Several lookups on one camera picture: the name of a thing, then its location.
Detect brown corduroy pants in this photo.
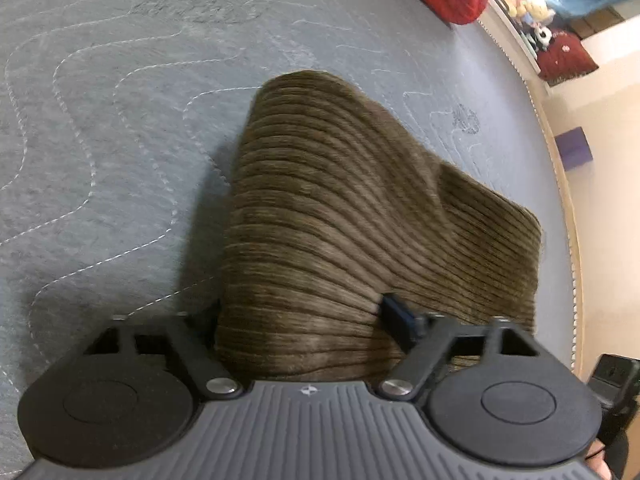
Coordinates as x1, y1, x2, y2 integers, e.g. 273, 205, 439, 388
215, 70, 542, 382

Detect purple box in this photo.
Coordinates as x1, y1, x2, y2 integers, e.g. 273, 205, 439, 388
554, 127, 593, 171

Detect grey quilted mattress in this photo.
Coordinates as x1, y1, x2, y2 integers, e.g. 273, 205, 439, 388
1, 0, 577, 478

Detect dark red cushion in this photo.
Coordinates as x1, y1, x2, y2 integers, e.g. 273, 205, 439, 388
537, 29, 599, 86

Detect stuffed toys pile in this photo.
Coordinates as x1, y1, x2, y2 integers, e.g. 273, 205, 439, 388
495, 0, 555, 53

